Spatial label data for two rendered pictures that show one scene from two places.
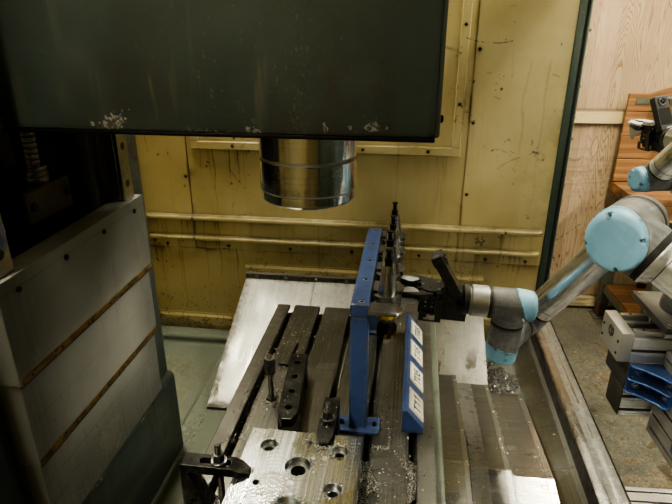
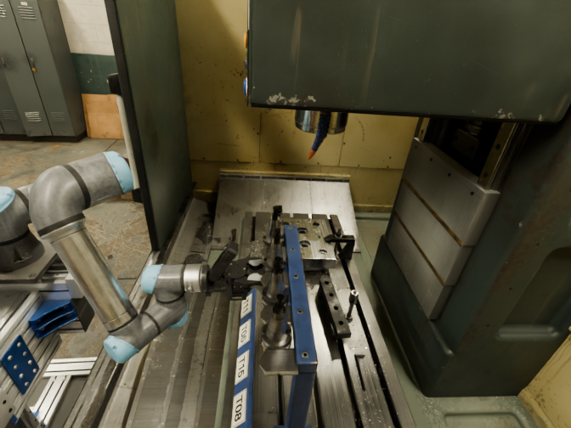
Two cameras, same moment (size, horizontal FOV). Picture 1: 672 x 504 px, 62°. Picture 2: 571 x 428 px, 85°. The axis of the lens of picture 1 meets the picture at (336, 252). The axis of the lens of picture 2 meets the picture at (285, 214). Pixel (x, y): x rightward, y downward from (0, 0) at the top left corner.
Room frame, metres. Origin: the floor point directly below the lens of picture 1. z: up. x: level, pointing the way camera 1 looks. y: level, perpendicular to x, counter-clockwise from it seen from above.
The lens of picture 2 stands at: (1.82, -0.26, 1.76)
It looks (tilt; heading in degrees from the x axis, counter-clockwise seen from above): 31 degrees down; 167
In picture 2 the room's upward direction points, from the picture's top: 5 degrees clockwise
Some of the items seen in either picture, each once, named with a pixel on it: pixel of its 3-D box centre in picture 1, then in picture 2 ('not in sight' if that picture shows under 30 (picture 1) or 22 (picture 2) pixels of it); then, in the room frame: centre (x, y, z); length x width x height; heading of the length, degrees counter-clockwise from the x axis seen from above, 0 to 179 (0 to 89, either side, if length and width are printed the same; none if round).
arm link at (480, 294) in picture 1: (477, 299); (195, 278); (1.18, -0.33, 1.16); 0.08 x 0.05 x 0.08; 172
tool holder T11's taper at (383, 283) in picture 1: (388, 278); (274, 228); (1.09, -0.11, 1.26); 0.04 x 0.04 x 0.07
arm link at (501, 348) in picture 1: (506, 337); (167, 310); (1.18, -0.42, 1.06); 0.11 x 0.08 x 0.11; 138
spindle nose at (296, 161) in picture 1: (308, 161); (322, 107); (0.91, 0.05, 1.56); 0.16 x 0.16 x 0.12
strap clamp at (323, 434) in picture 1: (328, 429); not in sight; (0.95, 0.02, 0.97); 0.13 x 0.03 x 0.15; 172
